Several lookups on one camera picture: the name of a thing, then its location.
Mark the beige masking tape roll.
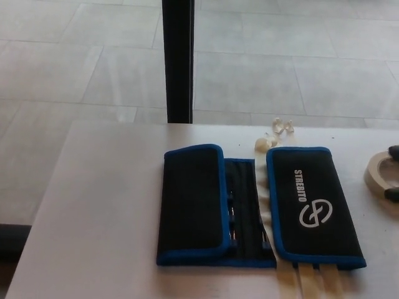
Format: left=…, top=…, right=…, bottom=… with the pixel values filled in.
left=363, top=148, right=399, bottom=204

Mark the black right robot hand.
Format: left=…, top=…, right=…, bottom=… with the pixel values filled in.
left=385, top=144, right=399, bottom=200

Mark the beige tape strip curled end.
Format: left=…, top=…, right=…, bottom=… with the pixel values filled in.
left=254, top=138, right=297, bottom=299

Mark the black blue-trimmed toolkit pouch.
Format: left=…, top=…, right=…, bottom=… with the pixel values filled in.
left=155, top=143, right=368, bottom=270

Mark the black vertical pillar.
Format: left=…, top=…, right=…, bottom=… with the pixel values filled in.
left=161, top=0, right=196, bottom=124

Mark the beige tape strip twisted end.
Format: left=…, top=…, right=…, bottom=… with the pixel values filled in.
left=284, top=119, right=344, bottom=299

